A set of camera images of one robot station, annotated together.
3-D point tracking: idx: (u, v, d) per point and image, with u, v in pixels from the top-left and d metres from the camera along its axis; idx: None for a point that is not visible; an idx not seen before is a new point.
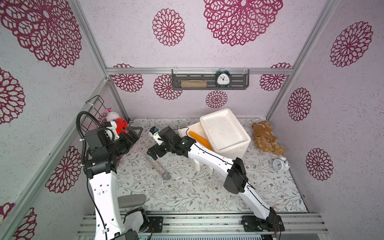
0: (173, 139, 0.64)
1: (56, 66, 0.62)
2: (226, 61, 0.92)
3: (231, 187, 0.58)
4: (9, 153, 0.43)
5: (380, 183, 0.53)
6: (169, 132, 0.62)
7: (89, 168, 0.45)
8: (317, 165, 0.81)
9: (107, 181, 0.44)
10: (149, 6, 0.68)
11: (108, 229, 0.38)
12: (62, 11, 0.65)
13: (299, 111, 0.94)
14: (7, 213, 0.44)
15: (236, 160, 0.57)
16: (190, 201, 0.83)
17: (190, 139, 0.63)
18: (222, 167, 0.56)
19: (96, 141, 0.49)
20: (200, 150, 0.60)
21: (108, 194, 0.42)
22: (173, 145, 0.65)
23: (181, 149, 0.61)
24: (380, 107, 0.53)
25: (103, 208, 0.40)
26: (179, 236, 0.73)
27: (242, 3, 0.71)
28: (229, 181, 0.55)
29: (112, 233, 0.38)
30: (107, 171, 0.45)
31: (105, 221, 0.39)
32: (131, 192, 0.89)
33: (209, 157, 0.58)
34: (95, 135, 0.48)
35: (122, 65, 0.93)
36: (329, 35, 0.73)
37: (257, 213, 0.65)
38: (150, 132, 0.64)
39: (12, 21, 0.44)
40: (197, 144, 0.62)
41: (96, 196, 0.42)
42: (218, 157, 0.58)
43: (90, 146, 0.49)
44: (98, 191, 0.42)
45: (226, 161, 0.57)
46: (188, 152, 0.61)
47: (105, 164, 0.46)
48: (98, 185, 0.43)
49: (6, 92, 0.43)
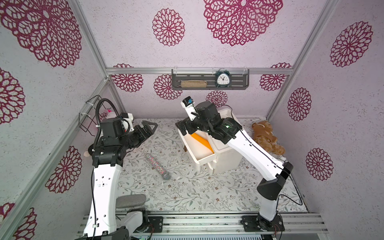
0: (213, 117, 0.50)
1: (56, 66, 0.62)
2: (226, 61, 0.92)
3: (268, 192, 0.49)
4: (9, 153, 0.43)
5: (380, 183, 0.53)
6: (211, 108, 0.48)
7: (96, 156, 0.45)
8: (317, 165, 0.81)
9: (109, 175, 0.43)
10: (149, 6, 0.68)
11: (98, 224, 0.38)
12: (62, 11, 0.65)
13: (299, 111, 0.94)
14: (7, 213, 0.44)
15: (288, 165, 0.47)
16: (190, 201, 0.83)
17: (236, 123, 0.50)
18: (270, 169, 0.46)
19: (111, 130, 0.48)
20: (246, 141, 0.48)
21: (107, 189, 0.42)
22: (211, 125, 0.54)
23: (222, 132, 0.49)
24: (380, 107, 0.53)
25: (99, 202, 0.40)
26: (179, 236, 0.73)
27: (242, 3, 0.71)
28: (272, 186, 0.46)
29: (100, 230, 0.37)
30: (113, 163, 0.44)
31: (98, 215, 0.39)
32: (131, 192, 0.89)
33: (256, 152, 0.47)
34: (110, 125, 0.48)
35: (122, 65, 0.93)
36: (329, 35, 0.73)
37: (265, 214, 0.64)
38: (183, 104, 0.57)
39: (12, 21, 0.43)
40: (243, 133, 0.49)
41: (96, 187, 0.41)
42: (266, 156, 0.47)
43: (104, 134, 0.49)
44: (99, 182, 0.42)
45: (277, 163, 0.47)
46: (229, 139, 0.49)
47: (112, 155, 0.45)
48: (100, 177, 0.43)
49: (6, 92, 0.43)
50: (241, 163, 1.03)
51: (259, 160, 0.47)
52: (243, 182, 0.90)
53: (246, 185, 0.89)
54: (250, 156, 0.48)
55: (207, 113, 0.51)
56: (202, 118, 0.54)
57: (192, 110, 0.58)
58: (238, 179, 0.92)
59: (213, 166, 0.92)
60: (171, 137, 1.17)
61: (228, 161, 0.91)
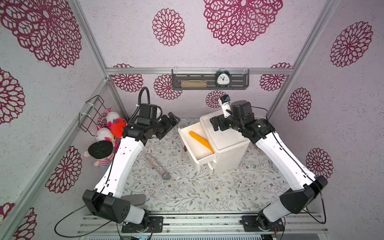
0: (246, 115, 0.51)
1: (56, 66, 0.62)
2: (226, 61, 0.92)
3: (292, 203, 0.46)
4: (8, 153, 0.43)
5: (380, 183, 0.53)
6: (246, 107, 0.49)
7: (127, 129, 0.50)
8: (317, 165, 0.81)
9: (131, 147, 0.47)
10: (149, 6, 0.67)
11: (108, 184, 0.42)
12: (62, 11, 0.65)
13: (299, 111, 0.94)
14: (7, 213, 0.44)
15: (321, 179, 0.43)
16: (190, 201, 0.83)
17: (269, 125, 0.50)
18: (298, 178, 0.43)
19: (146, 112, 0.54)
20: (277, 144, 0.47)
21: (126, 158, 0.46)
22: (243, 123, 0.53)
23: (253, 131, 0.49)
24: (380, 107, 0.53)
25: (117, 166, 0.44)
26: (179, 236, 0.73)
27: (242, 3, 0.71)
28: (297, 197, 0.43)
29: (107, 190, 0.41)
30: (137, 139, 0.48)
31: (110, 178, 0.43)
32: (132, 192, 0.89)
33: (286, 157, 0.45)
34: (148, 108, 0.54)
35: (122, 65, 0.93)
36: (329, 35, 0.73)
37: (268, 214, 0.64)
38: (220, 100, 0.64)
39: (12, 21, 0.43)
40: (275, 136, 0.48)
41: (118, 154, 0.46)
42: (296, 164, 0.44)
43: (140, 114, 0.55)
44: (122, 151, 0.47)
45: (307, 174, 0.43)
46: (259, 139, 0.48)
47: (139, 132, 0.49)
48: (124, 147, 0.47)
49: (6, 92, 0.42)
50: (241, 163, 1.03)
51: (288, 165, 0.44)
52: (243, 182, 0.90)
53: (246, 185, 0.89)
54: (278, 159, 0.46)
55: (241, 111, 0.52)
56: (236, 116, 0.54)
57: (227, 108, 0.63)
58: (238, 179, 0.92)
59: (213, 166, 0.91)
60: (171, 137, 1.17)
61: (228, 161, 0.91)
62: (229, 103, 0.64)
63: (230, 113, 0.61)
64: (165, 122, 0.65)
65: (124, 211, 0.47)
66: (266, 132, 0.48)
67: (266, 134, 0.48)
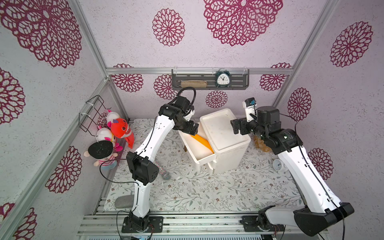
0: (272, 123, 0.48)
1: (56, 66, 0.62)
2: (226, 61, 0.92)
3: (309, 224, 0.42)
4: (8, 153, 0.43)
5: (380, 183, 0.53)
6: (274, 114, 0.46)
7: (163, 107, 0.59)
8: (317, 165, 0.81)
9: (166, 123, 0.56)
10: (149, 6, 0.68)
11: (145, 150, 0.52)
12: (62, 11, 0.65)
13: (300, 111, 0.93)
14: (7, 213, 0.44)
15: (347, 205, 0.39)
16: (190, 201, 0.83)
17: (296, 137, 0.46)
18: (321, 200, 0.39)
19: (181, 100, 0.65)
20: (302, 160, 0.43)
21: (159, 132, 0.55)
22: (268, 131, 0.51)
23: (277, 141, 0.46)
24: (380, 107, 0.53)
25: (153, 138, 0.54)
26: (179, 236, 0.73)
27: (242, 3, 0.71)
28: (315, 220, 0.40)
29: (144, 154, 0.52)
30: (170, 118, 0.57)
31: (147, 145, 0.53)
32: (132, 192, 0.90)
33: (310, 175, 0.42)
34: (184, 98, 0.65)
35: (122, 65, 0.93)
36: (329, 35, 0.73)
37: (270, 215, 0.63)
38: (245, 103, 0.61)
39: (12, 21, 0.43)
40: (301, 150, 0.44)
41: (154, 128, 0.56)
42: (321, 186, 0.41)
43: (175, 103, 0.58)
44: (158, 126, 0.56)
45: (332, 198, 0.40)
46: (282, 151, 0.45)
47: (172, 113, 0.58)
48: (160, 123, 0.56)
49: (6, 92, 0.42)
50: (241, 163, 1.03)
51: (311, 185, 0.41)
52: (243, 182, 0.90)
53: (246, 185, 0.89)
54: (300, 176, 0.43)
55: (268, 118, 0.49)
56: (260, 122, 0.52)
57: (251, 112, 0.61)
58: (238, 179, 0.92)
59: (213, 166, 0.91)
60: (170, 137, 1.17)
61: (228, 161, 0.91)
62: (254, 107, 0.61)
63: (255, 117, 0.58)
64: (188, 124, 0.74)
65: (154, 174, 0.57)
66: (292, 145, 0.45)
67: (291, 146, 0.44)
